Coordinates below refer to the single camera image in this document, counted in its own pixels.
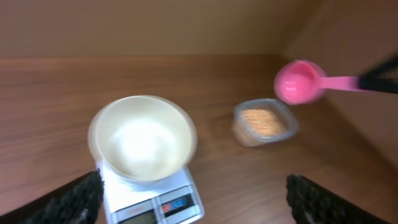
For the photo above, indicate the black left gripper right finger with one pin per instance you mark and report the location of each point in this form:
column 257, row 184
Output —
column 312, row 203

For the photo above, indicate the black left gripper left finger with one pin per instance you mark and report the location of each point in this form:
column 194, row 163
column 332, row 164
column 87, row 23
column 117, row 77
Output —
column 77, row 202

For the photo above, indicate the clear plastic container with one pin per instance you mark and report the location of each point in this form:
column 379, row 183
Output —
column 246, row 135

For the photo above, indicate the soybeans pile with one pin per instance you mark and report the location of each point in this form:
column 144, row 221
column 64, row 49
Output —
column 264, row 122

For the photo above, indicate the pink measuring scoop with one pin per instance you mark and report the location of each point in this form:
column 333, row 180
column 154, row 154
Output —
column 303, row 81

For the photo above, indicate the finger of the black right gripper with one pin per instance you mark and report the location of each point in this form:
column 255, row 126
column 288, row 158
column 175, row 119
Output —
column 386, row 85
column 386, row 69

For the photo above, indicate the white digital kitchen scale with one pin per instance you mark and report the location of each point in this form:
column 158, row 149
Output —
column 174, row 199

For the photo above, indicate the white bowl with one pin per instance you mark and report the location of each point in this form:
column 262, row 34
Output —
column 142, row 138

